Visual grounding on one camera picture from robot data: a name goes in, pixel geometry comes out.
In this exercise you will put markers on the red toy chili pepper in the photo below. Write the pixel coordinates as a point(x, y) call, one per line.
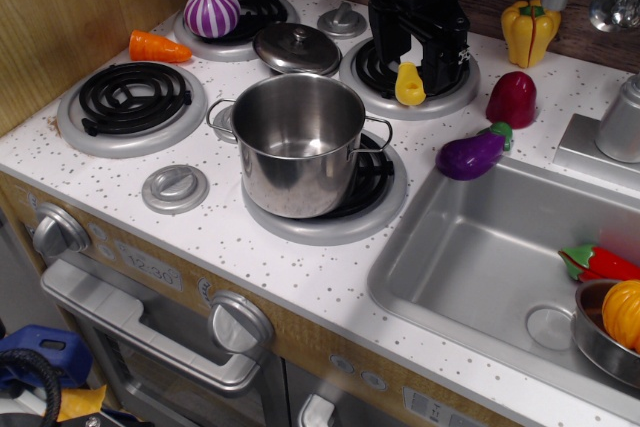
point(590, 262)

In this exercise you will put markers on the back right black burner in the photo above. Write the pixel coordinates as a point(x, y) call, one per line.
point(375, 84)

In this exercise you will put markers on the silver faucet handle cylinder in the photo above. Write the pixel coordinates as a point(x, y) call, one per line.
point(618, 132)

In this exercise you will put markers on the front right black burner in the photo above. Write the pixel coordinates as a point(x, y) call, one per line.
point(377, 196)

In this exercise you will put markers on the orange toy carrot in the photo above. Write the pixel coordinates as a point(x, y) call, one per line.
point(146, 46)

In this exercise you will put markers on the yellow toy bell pepper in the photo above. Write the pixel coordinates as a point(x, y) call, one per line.
point(528, 29)

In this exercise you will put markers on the silver oven door handle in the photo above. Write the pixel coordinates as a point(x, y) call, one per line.
point(119, 315)

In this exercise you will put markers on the yellow cloth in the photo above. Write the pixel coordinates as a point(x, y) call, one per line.
point(79, 402)

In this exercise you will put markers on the hanging steel ladle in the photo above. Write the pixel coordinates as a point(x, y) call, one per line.
point(614, 15)

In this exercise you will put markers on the silver oven knob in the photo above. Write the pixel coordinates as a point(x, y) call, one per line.
point(237, 325)
point(57, 232)

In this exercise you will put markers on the purple white toy onion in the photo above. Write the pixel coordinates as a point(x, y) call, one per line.
point(212, 19)

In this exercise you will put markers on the silver stovetop knob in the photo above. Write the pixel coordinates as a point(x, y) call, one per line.
point(175, 189)
point(342, 22)

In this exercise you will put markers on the right silver oven knob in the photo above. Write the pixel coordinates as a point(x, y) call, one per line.
point(237, 325)

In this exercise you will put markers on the left silver oven knob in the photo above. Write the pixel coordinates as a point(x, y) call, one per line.
point(57, 232)

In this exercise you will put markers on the silver stovetop knob back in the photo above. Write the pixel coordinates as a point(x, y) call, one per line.
point(342, 22)

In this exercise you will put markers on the silver stovetop knob front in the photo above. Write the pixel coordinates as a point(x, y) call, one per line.
point(175, 189)

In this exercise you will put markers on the yellow toy pear piece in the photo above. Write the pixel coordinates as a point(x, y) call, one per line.
point(409, 88)

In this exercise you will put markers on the purple toy eggplant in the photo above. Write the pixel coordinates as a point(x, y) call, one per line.
point(469, 158)

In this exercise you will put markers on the black burner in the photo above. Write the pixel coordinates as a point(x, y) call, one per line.
point(375, 84)
point(377, 196)
point(131, 109)
point(237, 46)

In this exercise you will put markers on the orange toy pumpkin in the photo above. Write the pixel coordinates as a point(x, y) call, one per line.
point(620, 312)

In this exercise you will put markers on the silver toy sink basin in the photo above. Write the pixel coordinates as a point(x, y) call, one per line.
point(478, 263)

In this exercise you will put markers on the front left black burner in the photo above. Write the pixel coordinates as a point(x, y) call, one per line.
point(131, 109)

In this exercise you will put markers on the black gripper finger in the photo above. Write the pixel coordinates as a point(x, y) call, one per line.
point(445, 59)
point(391, 41)

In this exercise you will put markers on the small steel bowl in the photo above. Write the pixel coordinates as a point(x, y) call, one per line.
point(592, 339)

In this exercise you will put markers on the dark red toy pepper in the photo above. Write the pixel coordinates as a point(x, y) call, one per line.
point(513, 100)

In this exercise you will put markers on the stainless steel pot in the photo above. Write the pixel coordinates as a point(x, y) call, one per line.
point(299, 139)

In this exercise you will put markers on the blue plastic object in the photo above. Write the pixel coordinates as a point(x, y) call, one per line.
point(65, 352)

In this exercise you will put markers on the back left black burner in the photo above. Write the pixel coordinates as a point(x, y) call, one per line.
point(237, 46)

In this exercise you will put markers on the steel pot lid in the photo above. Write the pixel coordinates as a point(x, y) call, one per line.
point(297, 48)

